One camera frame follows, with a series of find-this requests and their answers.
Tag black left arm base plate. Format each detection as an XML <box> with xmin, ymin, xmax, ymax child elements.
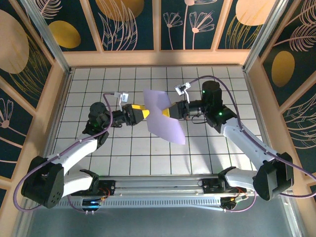
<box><xmin>71</xmin><ymin>179</ymin><xmax>117</xmax><ymax>197</ymax></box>

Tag grey slotted cable duct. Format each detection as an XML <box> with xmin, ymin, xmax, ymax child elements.
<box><xmin>34</xmin><ymin>198</ymin><xmax>223</xmax><ymax>208</ymax></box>

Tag grey metal plate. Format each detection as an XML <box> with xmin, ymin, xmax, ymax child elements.
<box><xmin>14</xmin><ymin>195</ymin><xmax>304</xmax><ymax>237</ymax></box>

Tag small electronics board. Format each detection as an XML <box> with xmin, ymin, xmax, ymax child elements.
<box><xmin>220</xmin><ymin>195</ymin><xmax>249</xmax><ymax>211</ymax></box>
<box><xmin>82</xmin><ymin>197</ymin><xmax>109</xmax><ymax>207</ymax></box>

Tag lilac paper sheet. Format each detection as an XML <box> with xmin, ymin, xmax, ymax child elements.
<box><xmin>143</xmin><ymin>89</ymin><xmax>186</xmax><ymax>145</ymax></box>

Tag aluminium side rail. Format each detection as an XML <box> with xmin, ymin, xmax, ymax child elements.
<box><xmin>243</xmin><ymin>68</ymin><xmax>281</xmax><ymax>177</ymax></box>
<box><xmin>37</xmin><ymin>68</ymin><xmax>75</xmax><ymax>179</ymax></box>

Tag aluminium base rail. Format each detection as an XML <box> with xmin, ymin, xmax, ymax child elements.
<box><xmin>24</xmin><ymin>175</ymin><xmax>293</xmax><ymax>198</ymax></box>

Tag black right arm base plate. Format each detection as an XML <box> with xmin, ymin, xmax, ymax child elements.
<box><xmin>201</xmin><ymin>178</ymin><xmax>247</xmax><ymax>196</ymax></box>

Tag white grid mat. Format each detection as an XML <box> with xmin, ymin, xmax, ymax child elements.
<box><xmin>46</xmin><ymin>66</ymin><xmax>274</xmax><ymax>176</ymax></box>

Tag aluminium frame post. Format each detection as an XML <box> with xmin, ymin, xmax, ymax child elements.
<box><xmin>242</xmin><ymin>0</ymin><xmax>291</xmax><ymax>72</ymax></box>
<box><xmin>19</xmin><ymin>0</ymin><xmax>74</xmax><ymax>74</ymax></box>

